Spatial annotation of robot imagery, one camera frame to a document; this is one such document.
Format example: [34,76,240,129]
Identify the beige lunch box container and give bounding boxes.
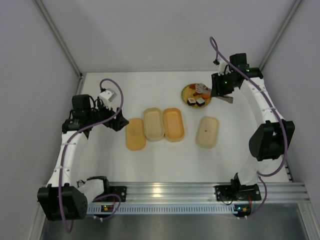
[143,107,165,142]

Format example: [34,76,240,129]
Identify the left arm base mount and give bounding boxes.
[86,176,127,203]

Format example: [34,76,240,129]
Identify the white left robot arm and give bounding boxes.
[37,88,129,221]

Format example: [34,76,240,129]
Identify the slotted cable duct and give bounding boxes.
[84,202,241,216]

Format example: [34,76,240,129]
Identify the metal serving tongs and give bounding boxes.
[195,83,233,104]

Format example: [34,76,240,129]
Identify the round woven bamboo tray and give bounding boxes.
[180,84,212,109]

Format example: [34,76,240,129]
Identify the beige lunch box lid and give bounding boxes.
[195,116,219,149]

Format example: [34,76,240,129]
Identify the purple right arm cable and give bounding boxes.
[209,36,288,221]

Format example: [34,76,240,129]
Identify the right aluminium frame post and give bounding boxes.
[259,0,305,71]

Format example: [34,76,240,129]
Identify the salmon sushi roll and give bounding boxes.
[187,97,197,107]

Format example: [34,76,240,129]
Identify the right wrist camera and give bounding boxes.
[213,58,231,76]

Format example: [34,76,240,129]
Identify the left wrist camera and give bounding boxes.
[98,88,117,110]

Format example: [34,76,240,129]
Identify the orange fried chicken piece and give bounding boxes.
[201,93,211,100]

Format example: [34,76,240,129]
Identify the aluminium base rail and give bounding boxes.
[111,182,310,204]

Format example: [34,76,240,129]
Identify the orange lunch box lid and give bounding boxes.
[125,118,146,151]

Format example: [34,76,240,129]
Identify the cucumber sushi roll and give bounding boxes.
[196,97,206,107]

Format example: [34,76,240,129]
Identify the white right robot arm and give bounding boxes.
[211,53,295,186]

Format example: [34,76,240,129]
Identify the left aluminium frame post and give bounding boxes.
[32,0,83,79]

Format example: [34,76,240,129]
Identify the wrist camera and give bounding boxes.
[213,58,231,76]
[98,88,117,110]

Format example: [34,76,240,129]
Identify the orange lunch box container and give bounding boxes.
[162,107,185,142]

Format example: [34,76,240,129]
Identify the dark red fried chicken piece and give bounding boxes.
[188,83,197,90]

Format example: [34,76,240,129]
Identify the aluminium frame post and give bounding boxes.
[32,0,83,79]
[259,0,305,71]

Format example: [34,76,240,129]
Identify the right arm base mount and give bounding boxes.
[214,173,262,205]

